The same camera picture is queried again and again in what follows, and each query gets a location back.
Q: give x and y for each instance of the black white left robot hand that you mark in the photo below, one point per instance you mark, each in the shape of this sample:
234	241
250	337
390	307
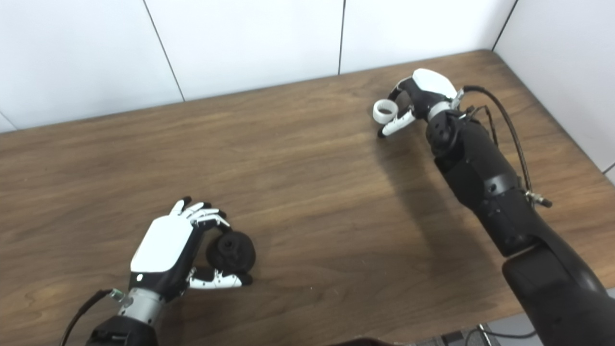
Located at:
161	245

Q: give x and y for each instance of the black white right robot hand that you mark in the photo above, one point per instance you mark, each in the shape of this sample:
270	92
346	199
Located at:
432	84

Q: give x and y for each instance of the round black part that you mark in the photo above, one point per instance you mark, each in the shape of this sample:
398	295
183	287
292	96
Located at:
233	250

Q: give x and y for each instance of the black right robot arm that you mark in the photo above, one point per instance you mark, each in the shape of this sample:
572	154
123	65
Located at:
495	192

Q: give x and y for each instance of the black robot torso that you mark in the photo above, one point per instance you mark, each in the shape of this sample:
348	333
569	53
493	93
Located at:
360	343

